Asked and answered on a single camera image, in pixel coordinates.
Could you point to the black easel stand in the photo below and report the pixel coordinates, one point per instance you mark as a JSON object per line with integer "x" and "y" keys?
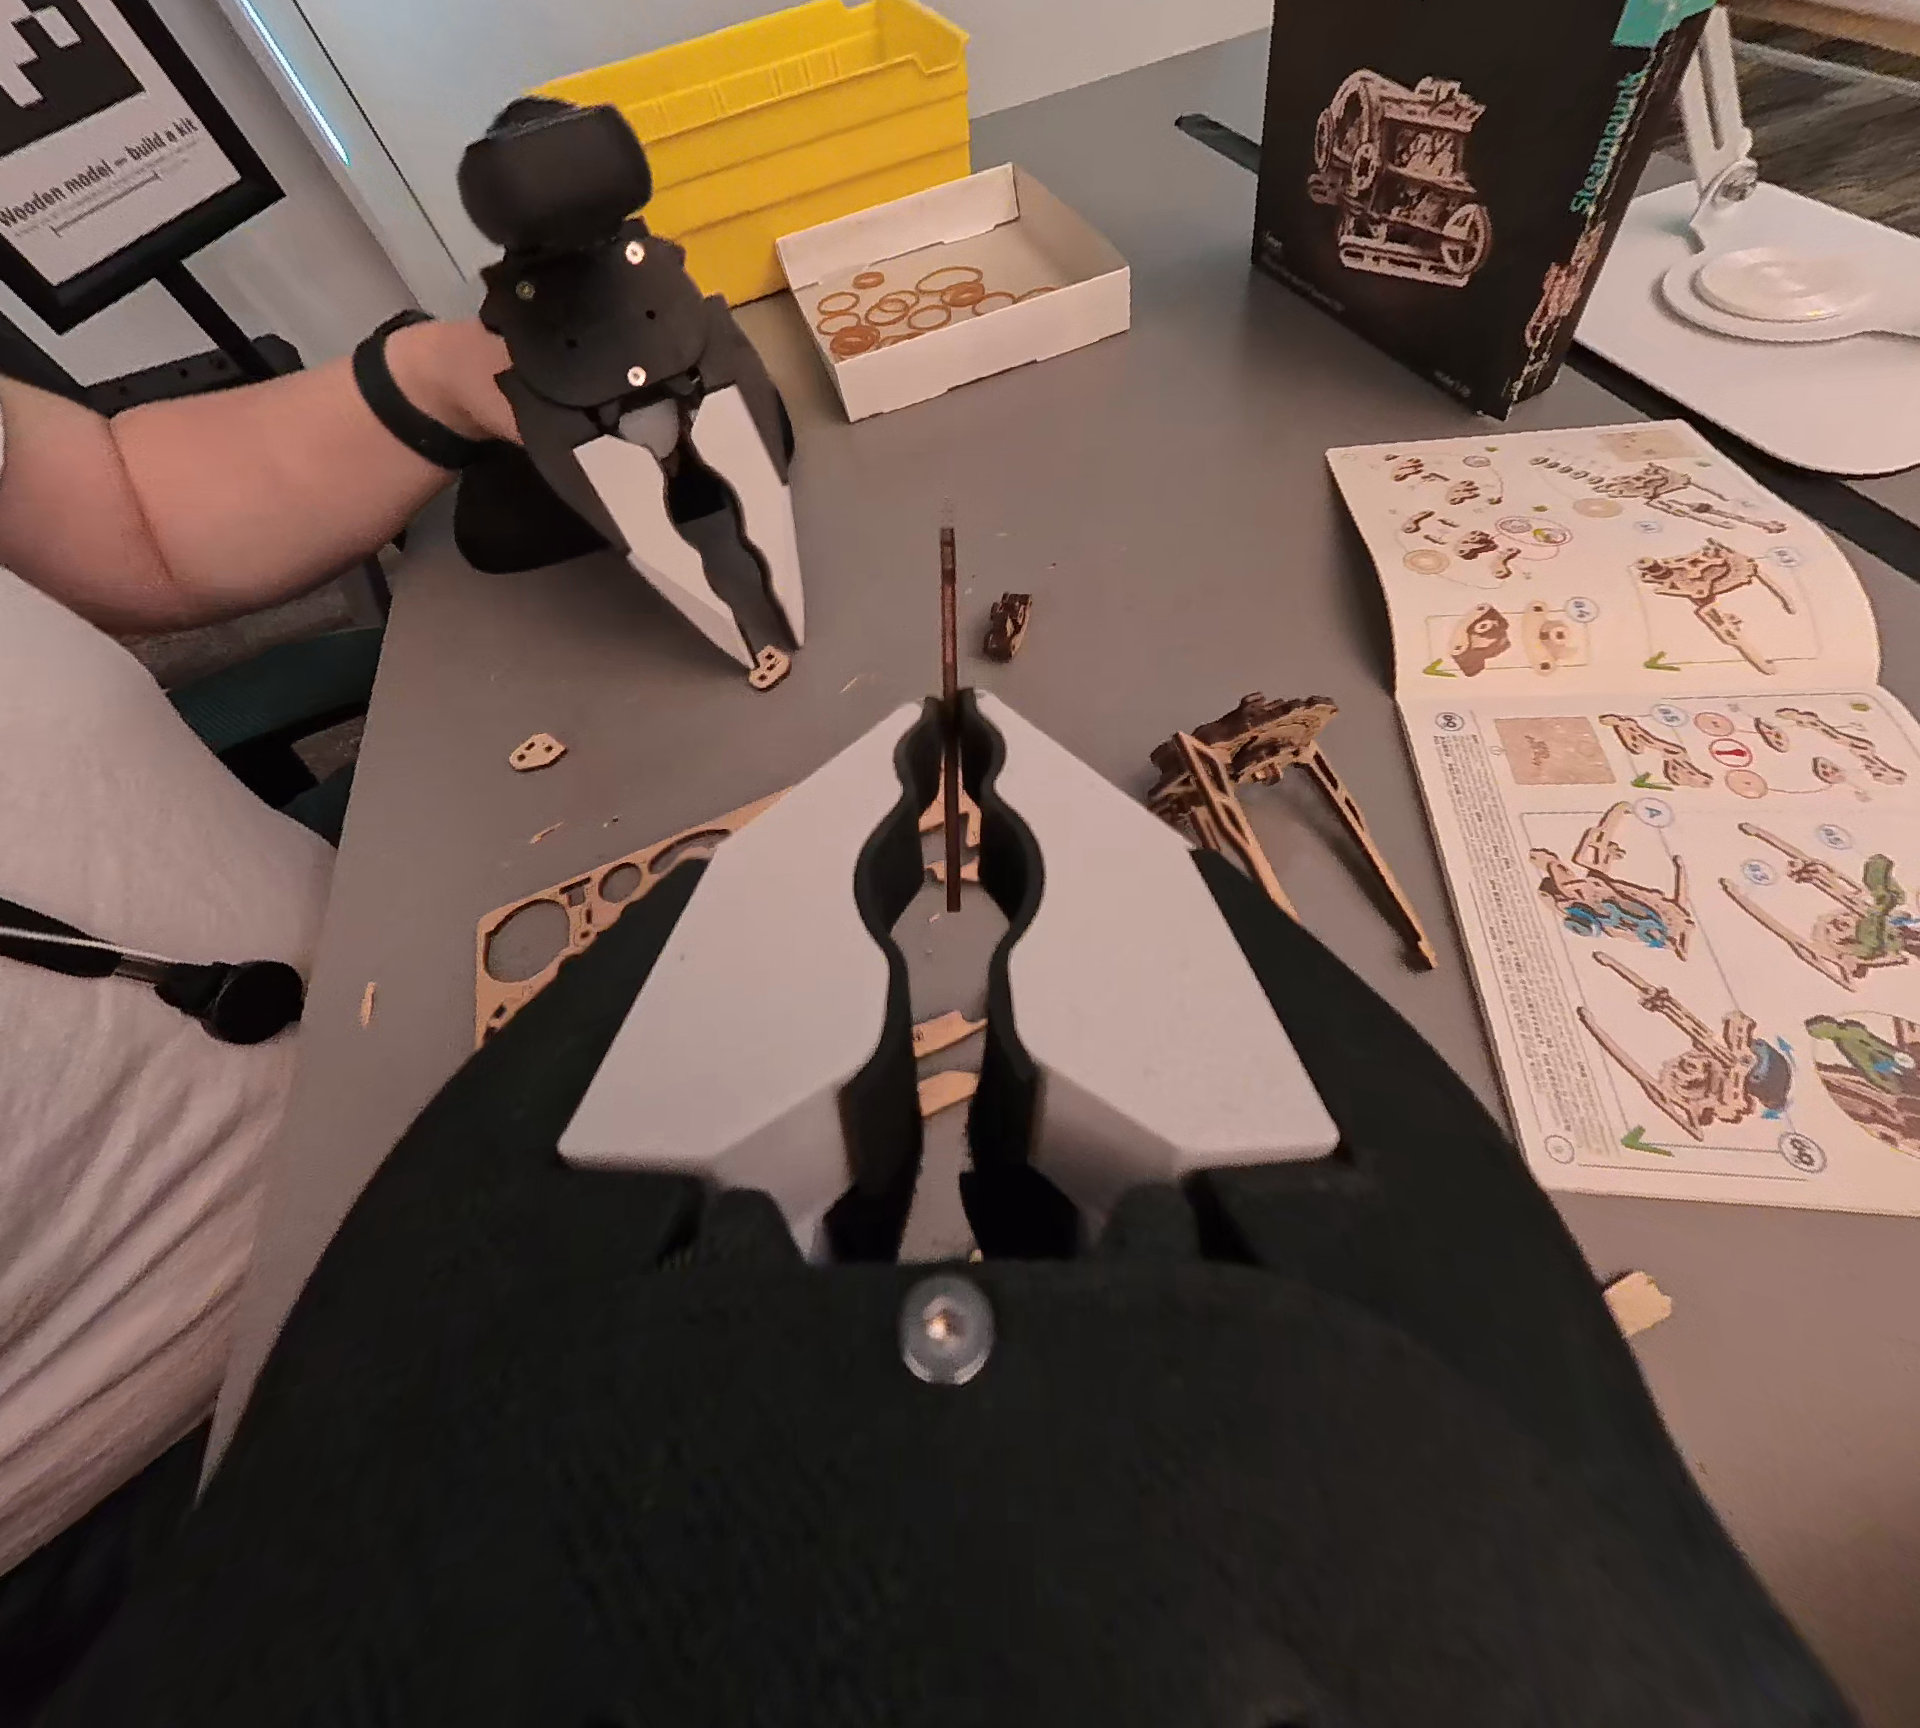
{"x": 210, "y": 311}

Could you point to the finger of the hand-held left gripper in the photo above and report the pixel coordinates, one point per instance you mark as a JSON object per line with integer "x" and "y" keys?
{"x": 638, "y": 498}
{"x": 772, "y": 482}

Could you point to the illustrated instruction booklet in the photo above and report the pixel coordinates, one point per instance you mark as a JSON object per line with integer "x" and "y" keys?
{"x": 1651, "y": 783}

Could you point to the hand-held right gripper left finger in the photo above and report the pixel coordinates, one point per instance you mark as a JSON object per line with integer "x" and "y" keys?
{"x": 721, "y": 1008}

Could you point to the small wooden model part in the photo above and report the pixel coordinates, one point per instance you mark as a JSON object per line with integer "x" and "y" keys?
{"x": 771, "y": 669}
{"x": 537, "y": 753}

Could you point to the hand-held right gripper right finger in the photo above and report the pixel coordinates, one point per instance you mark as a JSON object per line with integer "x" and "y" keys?
{"x": 1171, "y": 1008}

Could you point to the partly built wooden model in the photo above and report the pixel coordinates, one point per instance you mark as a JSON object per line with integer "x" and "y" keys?
{"x": 1245, "y": 753}

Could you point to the yellow plastic bin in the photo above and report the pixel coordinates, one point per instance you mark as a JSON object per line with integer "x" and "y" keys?
{"x": 780, "y": 123}

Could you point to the long wooden model part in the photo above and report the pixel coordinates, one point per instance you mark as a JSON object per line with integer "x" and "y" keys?
{"x": 949, "y": 648}

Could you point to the pale wooden scrap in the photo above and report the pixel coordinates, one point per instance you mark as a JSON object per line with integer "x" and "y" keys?
{"x": 1639, "y": 1304}

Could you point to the person's left hand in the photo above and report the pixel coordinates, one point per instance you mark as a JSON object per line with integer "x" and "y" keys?
{"x": 459, "y": 379}

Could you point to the teal chair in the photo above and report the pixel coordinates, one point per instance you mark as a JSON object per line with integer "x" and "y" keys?
{"x": 284, "y": 708}

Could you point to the pile of brown rubber rings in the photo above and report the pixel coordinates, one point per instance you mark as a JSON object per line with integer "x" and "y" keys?
{"x": 901, "y": 302}

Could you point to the dark brown wooden part block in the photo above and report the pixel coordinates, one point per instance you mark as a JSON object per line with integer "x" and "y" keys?
{"x": 1009, "y": 627}

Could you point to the white cardboard box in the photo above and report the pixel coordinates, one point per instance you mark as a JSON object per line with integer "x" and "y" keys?
{"x": 1051, "y": 289}

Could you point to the person's left forearm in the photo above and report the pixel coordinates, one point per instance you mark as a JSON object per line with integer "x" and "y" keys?
{"x": 255, "y": 498}

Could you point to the person's white shirt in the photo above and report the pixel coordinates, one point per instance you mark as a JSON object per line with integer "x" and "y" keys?
{"x": 121, "y": 1158}

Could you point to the white device stand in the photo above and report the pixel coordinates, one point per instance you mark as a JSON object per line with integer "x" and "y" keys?
{"x": 1724, "y": 408}

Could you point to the black model kit box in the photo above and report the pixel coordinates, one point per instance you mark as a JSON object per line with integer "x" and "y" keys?
{"x": 1410, "y": 3}

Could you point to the black wristband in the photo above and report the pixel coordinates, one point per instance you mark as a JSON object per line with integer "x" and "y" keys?
{"x": 393, "y": 408}

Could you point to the laser-cut wooden parts sheet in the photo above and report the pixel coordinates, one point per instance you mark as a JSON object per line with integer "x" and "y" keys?
{"x": 600, "y": 902}

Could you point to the black and white sign board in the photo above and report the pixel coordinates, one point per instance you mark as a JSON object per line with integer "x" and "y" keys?
{"x": 91, "y": 32}

